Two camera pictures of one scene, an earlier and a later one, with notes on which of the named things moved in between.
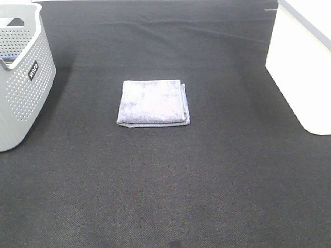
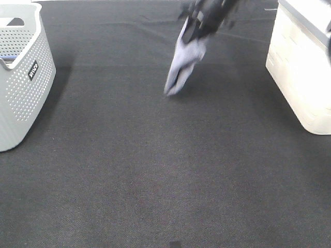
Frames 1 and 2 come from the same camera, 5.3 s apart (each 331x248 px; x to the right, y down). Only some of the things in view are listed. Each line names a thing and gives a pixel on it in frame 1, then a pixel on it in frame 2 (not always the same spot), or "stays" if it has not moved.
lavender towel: x=153 y=103 to x=186 y=56
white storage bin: x=299 y=60 stays
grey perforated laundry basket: x=27 y=70 stays
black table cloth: x=245 y=173 stays
